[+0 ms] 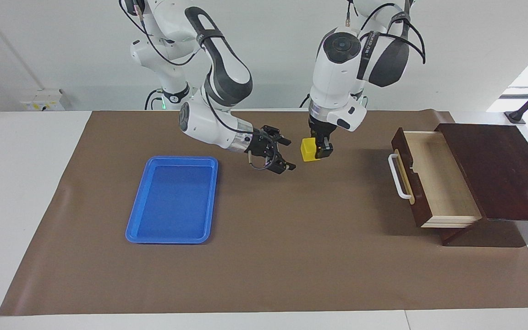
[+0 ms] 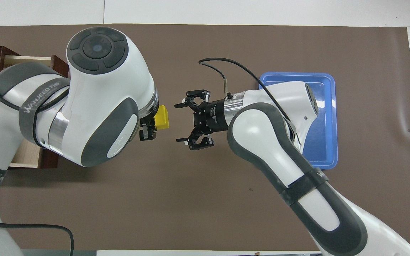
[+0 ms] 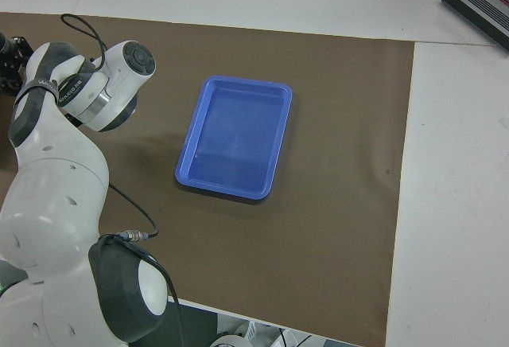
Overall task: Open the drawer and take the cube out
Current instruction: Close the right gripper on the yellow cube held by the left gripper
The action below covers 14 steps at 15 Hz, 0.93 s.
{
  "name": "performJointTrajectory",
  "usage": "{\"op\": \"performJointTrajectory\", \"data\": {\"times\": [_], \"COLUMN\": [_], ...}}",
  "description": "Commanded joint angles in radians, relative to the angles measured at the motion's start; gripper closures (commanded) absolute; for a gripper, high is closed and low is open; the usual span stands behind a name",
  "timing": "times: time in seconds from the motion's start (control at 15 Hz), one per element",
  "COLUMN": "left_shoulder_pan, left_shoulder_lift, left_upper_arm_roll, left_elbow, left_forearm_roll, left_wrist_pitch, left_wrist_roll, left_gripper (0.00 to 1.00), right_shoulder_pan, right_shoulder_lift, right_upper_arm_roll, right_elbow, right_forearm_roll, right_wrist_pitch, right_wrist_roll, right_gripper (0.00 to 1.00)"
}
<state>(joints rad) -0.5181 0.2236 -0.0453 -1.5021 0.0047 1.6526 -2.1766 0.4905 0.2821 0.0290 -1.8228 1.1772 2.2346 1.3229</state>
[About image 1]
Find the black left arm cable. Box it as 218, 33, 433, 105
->
346, 0, 427, 65

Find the white wall socket box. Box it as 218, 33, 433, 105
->
20, 88, 65, 111

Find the blue plastic tray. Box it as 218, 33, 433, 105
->
125, 156, 219, 244

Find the dark wooden drawer cabinet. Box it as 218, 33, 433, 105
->
434, 123, 528, 248

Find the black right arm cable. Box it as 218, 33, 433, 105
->
120, 0, 277, 171

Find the yellow cube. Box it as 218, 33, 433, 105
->
301, 137, 322, 162

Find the brown table mat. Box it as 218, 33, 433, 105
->
0, 108, 528, 317

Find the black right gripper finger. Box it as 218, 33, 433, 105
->
266, 155, 297, 175
264, 125, 292, 146

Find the black right base cable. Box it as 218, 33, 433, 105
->
144, 88, 164, 110

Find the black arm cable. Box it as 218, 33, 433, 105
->
346, 0, 427, 65
120, 0, 277, 171

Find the wooden drawer with white handle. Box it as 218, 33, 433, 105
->
388, 127, 483, 229

